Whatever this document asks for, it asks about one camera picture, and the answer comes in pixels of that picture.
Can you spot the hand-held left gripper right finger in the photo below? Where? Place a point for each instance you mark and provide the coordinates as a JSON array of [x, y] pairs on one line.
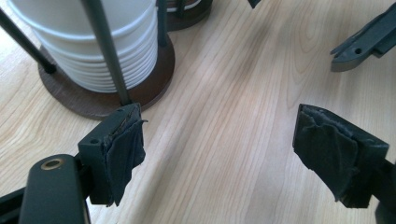
[[336, 155]]

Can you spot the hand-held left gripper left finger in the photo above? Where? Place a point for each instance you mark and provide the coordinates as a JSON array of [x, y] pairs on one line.
[[106, 161]]

